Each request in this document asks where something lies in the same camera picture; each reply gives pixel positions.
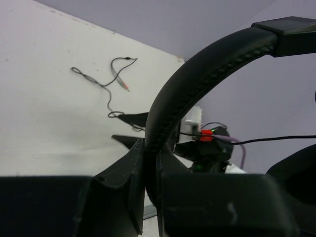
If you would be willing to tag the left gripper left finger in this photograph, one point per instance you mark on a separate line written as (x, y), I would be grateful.
(120, 194)

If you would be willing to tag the black headphones with cable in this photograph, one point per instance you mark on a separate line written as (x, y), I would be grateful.
(281, 203)

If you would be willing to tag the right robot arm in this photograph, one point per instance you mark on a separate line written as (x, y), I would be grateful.
(209, 149)

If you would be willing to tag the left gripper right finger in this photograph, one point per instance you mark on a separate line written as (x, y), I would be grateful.
(169, 171)

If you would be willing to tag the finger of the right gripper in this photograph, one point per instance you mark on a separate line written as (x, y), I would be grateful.
(138, 120)
(129, 142)

